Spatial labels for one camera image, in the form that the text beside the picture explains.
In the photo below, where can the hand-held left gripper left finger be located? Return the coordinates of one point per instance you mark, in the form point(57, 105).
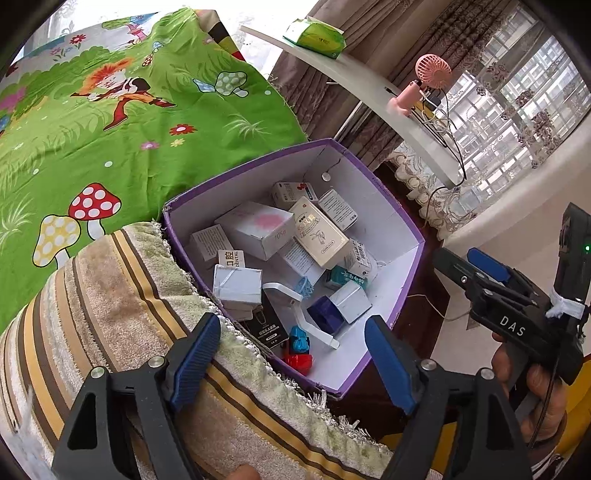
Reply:
point(196, 360)

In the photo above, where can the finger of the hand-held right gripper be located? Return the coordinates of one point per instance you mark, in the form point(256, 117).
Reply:
point(489, 265)
point(455, 267)

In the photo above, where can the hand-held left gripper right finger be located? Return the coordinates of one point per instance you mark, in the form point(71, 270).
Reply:
point(390, 364)

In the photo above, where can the dark blue box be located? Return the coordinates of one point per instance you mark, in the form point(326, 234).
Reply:
point(325, 316)

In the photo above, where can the white box saxophone print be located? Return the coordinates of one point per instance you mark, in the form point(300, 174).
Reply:
point(235, 286)

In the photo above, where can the white plastic bracket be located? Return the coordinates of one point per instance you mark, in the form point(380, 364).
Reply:
point(314, 330)

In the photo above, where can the white box barcode label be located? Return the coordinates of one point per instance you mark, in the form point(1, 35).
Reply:
point(362, 263)

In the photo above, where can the red blue toy car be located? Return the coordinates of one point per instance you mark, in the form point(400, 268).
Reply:
point(298, 353)

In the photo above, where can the purple cardboard box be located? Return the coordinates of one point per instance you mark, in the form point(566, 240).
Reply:
point(378, 207)

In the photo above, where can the teal box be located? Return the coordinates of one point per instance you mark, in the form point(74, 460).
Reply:
point(344, 277)

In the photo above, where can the white box black lettering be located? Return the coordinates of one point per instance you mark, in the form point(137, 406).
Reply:
point(233, 259)

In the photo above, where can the light blue plastic item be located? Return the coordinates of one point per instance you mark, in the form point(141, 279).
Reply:
point(304, 287)

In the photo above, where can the white box fine print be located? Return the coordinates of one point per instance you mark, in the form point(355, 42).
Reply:
point(339, 207)

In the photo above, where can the tall beige box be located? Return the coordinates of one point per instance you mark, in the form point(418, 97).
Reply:
point(321, 235)

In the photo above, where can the white grey box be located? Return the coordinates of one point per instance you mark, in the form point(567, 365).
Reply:
point(298, 261)

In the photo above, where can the white box pink label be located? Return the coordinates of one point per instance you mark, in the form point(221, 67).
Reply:
point(258, 228)

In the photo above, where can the person's right forearm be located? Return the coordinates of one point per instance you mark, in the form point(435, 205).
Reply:
point(549, 468)

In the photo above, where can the person's right hand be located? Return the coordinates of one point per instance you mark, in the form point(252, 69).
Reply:
point(549, 406)

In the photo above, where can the person's left hand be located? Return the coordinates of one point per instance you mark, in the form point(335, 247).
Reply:
point(242, 473)

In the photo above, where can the white lace valance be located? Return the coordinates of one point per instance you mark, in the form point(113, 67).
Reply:
point(429, 189)

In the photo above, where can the striped towel cushion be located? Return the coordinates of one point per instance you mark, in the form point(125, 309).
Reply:
point(115, 314)

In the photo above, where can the lace window curtain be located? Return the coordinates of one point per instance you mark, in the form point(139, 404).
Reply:
point(521, 101)

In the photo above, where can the pink handheld fan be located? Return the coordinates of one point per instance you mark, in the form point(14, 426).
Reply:
point(431, 69)

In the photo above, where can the green cartoon printed blanket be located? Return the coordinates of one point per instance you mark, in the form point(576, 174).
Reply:
point(115, 161)

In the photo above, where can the white shelf board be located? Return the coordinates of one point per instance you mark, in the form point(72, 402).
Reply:
point(351, 74)

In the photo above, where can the brown curtain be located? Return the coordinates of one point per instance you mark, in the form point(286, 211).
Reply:
point(392, 27)

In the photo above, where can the green tissue pack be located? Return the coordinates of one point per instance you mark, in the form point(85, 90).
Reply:
point(316, 37)

